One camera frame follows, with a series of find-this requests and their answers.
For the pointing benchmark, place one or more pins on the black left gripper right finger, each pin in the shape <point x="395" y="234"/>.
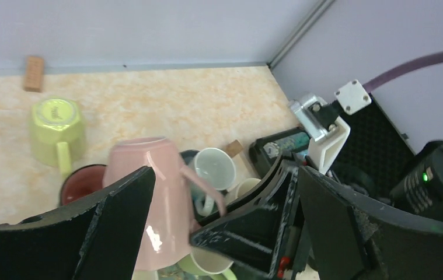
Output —
<point x="356" y="237"/>

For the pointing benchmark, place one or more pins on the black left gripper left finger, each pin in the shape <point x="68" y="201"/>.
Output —
<point x="95" y="237"/>

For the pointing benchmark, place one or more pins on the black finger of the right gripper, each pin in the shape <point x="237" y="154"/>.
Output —
<point x="255" y="231"/>

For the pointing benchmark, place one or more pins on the cream patterned mug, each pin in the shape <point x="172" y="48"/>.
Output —
<point x="241" y="189"/>

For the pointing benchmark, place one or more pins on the pink upside-down mug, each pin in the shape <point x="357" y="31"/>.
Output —
<point x="81" y="182"/>

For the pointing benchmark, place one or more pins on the pale pink tall mug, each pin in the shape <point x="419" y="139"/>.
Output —
<point x="171" y="217"/>

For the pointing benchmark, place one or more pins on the light green upside-down mug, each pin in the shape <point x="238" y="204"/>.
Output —
<point x="201" y="262"/>

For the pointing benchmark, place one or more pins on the white and blue mug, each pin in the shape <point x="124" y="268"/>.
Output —
<point x="218" y="169"/>

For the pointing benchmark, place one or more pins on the yellow mug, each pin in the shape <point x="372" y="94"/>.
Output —
<point x="145" y="275"/>

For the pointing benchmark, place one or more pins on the black poker chip case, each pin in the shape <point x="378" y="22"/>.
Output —
<point x="374" y="156"/>

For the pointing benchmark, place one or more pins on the brown wooden block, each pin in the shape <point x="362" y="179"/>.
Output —
<point x="234" y="148"/>

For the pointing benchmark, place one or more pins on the tan cylinder block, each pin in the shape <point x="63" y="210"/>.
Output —
<point x="34" y="74"/>

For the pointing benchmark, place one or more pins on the light green mug with handle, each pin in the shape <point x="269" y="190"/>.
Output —
<point x="57" y="133"/>

